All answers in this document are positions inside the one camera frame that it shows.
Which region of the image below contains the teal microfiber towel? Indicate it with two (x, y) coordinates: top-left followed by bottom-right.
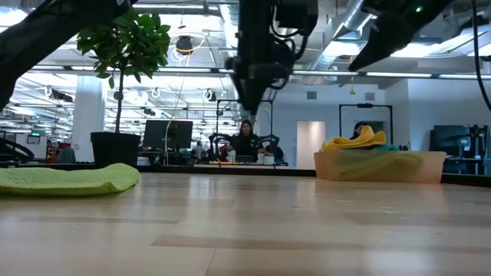
(367, 143), (400, 153)

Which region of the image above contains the orange translucent plastic bin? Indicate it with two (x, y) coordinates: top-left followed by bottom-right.
(313, 150), (446, 184)

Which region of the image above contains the person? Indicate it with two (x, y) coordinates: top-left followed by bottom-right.
(226, 119), (265, 164)
(349, 121), (370, 141)

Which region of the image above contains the green leafy indoor tree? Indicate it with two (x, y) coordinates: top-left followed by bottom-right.
(76, 7), (172, 135)

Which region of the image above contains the black computer monitor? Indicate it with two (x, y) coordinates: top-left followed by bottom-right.
(143, 119), (194, 150)

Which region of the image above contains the pale lit door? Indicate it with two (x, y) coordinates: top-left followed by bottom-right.
(296, 120), (327, 169)

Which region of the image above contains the silver round ventilation duct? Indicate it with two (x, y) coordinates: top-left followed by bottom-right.
(219, 2), (241, 70)

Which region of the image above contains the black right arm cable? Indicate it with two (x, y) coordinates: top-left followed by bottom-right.
(470, 0), (491, 112)

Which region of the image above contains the black table edge frame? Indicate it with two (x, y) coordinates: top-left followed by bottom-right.
(0, 163), (491, 188)

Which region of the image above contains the black curved cable loop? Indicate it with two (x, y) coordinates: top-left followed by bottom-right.
(0, 136), (36, 162)

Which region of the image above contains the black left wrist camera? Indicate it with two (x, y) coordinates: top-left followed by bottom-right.
(275, 0), (319, 39)

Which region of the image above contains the dark monitor on stand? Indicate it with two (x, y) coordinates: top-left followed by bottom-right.
(429, 124), (472, 157)

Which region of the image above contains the silver slanted ventilation duct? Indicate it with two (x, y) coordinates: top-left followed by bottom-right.
(306, 0), (371, 72)

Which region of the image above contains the yellow hanging cable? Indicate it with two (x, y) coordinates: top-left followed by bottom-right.
(163, 32), (207, 166)

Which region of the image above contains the black ceiling device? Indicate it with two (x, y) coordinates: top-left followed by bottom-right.
(175, 34), (194, 55)

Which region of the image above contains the yellow microfiber towel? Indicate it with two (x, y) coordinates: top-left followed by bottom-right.
(321, 125), (387, 153)

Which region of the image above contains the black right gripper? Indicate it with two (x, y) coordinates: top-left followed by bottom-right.
(348, 0), (456, 72)

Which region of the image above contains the black plant pot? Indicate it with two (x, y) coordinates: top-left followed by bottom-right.
(90, 132), (142, 168)

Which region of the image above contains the black metal gantry frame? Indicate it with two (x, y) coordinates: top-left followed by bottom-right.
(338, 103), (394, 151)
(216, 98), (275, 154)

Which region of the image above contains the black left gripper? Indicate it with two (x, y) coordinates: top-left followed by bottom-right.
(226, 0), (295, 116)

